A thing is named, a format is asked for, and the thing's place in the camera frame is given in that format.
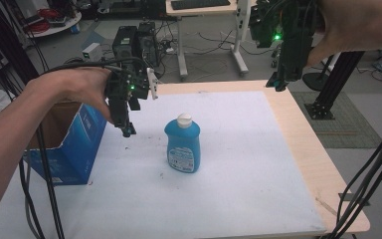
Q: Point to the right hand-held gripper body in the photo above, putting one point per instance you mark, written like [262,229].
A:
[286,33]

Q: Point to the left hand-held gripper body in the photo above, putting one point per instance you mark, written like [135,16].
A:
[127,83]

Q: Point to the round white table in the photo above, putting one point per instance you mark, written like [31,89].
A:
[51,21]

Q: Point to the white desk frame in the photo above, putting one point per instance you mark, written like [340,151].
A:
[209,36]

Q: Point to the grey floor mat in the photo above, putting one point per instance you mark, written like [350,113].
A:
[340,119]

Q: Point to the blue cardboard box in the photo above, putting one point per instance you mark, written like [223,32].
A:
[69,142]

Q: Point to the person's right hand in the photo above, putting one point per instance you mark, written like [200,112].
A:
[354,26]

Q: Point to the person's left hand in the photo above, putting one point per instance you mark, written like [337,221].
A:
[76,88]

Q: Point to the black computer tower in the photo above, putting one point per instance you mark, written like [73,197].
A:
[137,43]

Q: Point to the black metal stand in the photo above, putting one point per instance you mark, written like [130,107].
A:
[333,86]

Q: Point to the small white device box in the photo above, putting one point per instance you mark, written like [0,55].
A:
[91,51]

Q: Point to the blue bottle with white cap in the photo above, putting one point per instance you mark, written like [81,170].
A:
[183,146]

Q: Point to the black keyboard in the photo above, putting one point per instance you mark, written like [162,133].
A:
[199,3]

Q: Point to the white foam mat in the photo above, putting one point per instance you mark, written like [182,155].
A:
[165,172]

